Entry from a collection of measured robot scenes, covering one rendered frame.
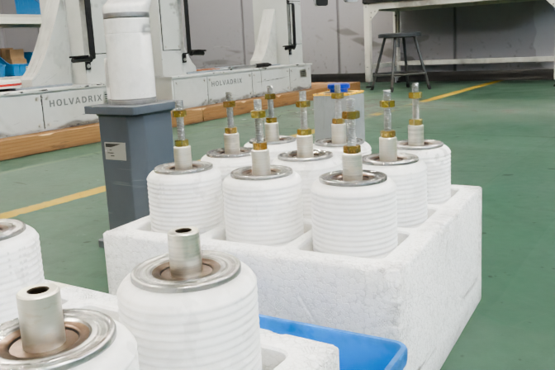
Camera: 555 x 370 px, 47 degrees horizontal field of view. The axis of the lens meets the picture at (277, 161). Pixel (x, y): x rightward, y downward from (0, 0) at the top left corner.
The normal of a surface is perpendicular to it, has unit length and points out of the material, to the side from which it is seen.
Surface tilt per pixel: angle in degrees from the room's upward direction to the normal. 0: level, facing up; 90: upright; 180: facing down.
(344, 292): 90
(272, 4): 90
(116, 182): 90
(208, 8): 90
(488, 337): 0
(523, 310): 0
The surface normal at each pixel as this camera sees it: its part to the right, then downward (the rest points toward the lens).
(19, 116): 0.83, 0.06
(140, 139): 0.19, 0.18
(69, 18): -0.55, 0.18
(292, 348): -0.05, -0.98
